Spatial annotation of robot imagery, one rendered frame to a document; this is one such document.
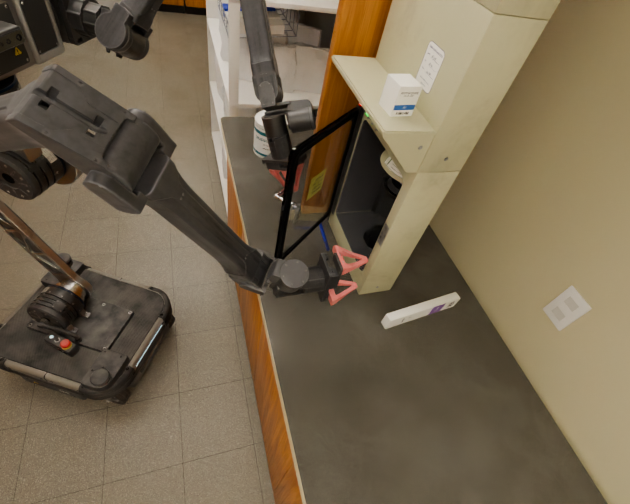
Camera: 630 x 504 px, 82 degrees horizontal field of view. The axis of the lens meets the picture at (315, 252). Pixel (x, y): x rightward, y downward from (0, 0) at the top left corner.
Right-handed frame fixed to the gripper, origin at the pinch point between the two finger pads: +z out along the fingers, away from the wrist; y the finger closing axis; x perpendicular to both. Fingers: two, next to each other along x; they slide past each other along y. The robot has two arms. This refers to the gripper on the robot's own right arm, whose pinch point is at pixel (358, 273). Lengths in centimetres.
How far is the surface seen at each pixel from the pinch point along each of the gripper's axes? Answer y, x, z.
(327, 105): 15.5, 46.5, 3.8
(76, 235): -117, 136, -106
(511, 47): 46, 9, 19
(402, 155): 25.1, 9.3, 6.3
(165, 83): -114, 330, -51
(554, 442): -28, -41, 47
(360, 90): 30.7, 24.3, 1.3
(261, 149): -21, 80, -7
